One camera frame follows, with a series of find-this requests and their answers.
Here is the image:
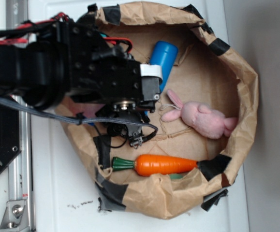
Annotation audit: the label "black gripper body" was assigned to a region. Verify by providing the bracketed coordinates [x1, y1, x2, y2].
[69, 23, 162, 148]

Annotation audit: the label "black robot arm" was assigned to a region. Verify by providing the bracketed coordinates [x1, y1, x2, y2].
[0, 17, 162, 148]

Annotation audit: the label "blue plastic bottle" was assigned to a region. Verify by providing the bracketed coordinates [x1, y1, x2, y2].
[141, 41, 178, 106]

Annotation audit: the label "orange toy carrot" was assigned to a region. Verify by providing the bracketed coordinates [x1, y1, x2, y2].
[112, 154, 198, 176]

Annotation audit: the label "brown paper bag container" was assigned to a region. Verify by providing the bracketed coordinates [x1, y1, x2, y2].
[62, 1, 258, 219]

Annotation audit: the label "pink plush bunny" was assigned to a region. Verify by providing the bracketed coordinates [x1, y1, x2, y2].
[161, 89, 238, 140]

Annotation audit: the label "green object under carrot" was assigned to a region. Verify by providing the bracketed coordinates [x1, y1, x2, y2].
[169, 174, 183, 180]

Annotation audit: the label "grey braided cable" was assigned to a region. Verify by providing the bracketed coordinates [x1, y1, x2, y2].
[0, 93, 159, 141]

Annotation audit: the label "red and black wires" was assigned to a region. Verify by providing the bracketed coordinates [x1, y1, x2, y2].
[0, 12, 133, 54]

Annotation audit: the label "aluminium extrusion rail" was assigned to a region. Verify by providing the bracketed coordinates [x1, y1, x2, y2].
[5, 0, 36, 232]

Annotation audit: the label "metal corner bracket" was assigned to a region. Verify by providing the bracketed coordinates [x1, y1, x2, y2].
[0, 200, 31, 232]

